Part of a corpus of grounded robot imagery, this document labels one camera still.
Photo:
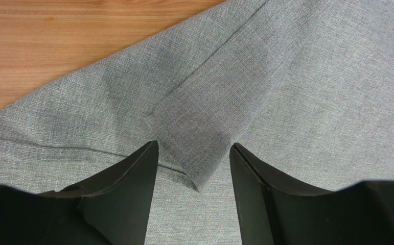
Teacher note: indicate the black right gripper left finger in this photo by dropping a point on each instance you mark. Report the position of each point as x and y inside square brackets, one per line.
[110, 207]

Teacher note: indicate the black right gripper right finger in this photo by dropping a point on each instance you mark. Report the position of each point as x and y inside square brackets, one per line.
[276, 208]

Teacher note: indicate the grey cloth napkin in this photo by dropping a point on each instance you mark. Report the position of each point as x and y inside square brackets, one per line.
[307, 86]

